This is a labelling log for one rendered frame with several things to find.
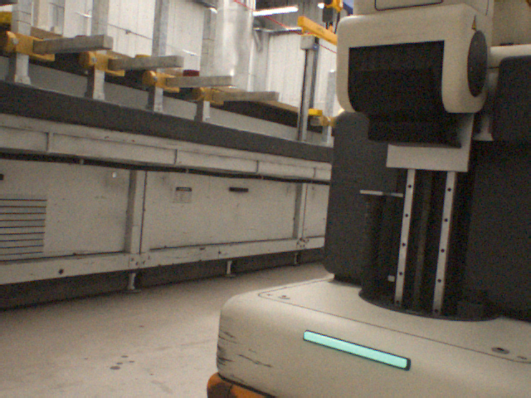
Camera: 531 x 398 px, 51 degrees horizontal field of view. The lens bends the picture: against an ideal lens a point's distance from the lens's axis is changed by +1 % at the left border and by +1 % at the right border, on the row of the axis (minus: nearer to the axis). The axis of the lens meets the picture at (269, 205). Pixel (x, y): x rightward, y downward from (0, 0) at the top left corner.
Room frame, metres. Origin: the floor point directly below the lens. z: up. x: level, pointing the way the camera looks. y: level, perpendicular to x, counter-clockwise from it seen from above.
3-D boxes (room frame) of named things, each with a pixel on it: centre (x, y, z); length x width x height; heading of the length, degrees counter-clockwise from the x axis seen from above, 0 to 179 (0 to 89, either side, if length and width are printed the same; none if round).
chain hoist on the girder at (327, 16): (8.23, -0.66, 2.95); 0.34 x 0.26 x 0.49; 146
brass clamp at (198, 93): (2.15, 0.28, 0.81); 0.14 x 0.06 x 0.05; 146
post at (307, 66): (2.74, -0.12, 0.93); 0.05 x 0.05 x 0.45; 56
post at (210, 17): (2.13, 0.29, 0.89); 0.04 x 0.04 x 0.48; 56
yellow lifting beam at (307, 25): (8.23, -0.66, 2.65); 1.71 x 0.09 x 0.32; 146
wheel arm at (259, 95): (2.11, 0.19, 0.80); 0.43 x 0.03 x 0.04; 56
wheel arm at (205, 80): (1.90, 0.33, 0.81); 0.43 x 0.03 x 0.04; 56
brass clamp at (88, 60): (1.73, 0.56, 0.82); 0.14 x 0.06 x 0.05; 146
